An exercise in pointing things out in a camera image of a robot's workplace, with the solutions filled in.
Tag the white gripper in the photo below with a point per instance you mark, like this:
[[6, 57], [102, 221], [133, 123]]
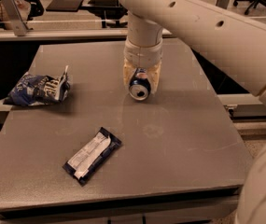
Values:
[[143, 54]]

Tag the blue pepsi can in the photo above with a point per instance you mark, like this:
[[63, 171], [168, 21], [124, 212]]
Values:
[[139, 85]]

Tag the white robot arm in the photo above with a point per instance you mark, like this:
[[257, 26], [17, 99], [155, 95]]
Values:
[[235, 44]]

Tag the black desk with stand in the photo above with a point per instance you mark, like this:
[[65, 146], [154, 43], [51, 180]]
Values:
[[110, 12]]

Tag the dark blue snack bar wrapper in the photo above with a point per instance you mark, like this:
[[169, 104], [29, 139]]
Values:
[[89, 158]]

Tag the crumpled blue chip bag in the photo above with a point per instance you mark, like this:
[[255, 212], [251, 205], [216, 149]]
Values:
[[39, 90]]

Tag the glass barrier panel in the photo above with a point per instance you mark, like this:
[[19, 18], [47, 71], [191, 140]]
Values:
[[69, 14]]

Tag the left metal glass bracket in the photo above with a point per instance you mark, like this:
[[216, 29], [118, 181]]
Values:
[[18, 25]]

